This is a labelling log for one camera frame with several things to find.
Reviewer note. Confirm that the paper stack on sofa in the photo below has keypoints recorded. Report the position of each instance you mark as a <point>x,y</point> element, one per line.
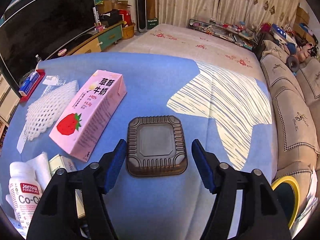
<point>311,201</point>

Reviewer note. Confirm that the white tissue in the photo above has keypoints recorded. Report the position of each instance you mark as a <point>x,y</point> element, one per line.
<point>40,164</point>

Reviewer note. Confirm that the brown plastic tray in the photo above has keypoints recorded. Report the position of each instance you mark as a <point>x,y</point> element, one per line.
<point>156,147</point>

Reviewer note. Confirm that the beige curtains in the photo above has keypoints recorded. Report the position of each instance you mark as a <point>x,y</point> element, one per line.
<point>252,12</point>

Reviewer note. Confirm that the beige sofa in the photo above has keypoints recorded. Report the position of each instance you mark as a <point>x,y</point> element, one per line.
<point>295,98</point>

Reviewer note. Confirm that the low cluttered shelf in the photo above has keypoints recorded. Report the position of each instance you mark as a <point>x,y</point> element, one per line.
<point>227,34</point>

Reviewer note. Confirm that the blue tablecloth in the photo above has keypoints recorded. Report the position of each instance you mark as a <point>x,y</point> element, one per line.
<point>228,130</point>

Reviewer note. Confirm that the white supplement bottle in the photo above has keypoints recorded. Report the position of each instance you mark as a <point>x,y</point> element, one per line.
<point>25,192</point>

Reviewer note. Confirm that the black donut cushion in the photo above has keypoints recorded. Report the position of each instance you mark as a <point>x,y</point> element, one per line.
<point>293,63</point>

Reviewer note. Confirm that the yellow rimmed trash bin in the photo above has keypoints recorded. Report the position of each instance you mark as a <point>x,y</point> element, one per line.
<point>288,194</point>

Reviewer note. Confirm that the black tower fan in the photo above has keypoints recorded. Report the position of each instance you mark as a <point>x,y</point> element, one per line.
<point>141,15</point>

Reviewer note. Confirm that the stuffed toy pile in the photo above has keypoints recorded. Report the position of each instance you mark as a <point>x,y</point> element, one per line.
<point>275,41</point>

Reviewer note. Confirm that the floral bed sheet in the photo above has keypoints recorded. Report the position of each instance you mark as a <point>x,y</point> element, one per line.
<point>170,40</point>

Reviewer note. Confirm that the black television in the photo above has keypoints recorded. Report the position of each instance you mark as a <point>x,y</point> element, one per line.
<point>40,28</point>

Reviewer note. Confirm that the tv cabinet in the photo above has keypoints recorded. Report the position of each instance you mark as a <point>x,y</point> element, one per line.
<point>99,41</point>

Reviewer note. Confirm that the white foam net sleeve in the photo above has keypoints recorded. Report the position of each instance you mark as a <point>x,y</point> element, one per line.
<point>46,110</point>

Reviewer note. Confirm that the pink strawberry milk carton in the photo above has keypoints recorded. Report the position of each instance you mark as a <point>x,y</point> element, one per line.
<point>81,124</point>

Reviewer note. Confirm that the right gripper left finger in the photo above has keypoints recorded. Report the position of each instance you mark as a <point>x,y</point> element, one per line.
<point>56,215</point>

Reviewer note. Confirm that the red blue box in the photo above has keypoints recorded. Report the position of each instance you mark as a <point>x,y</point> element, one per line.
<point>30,83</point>

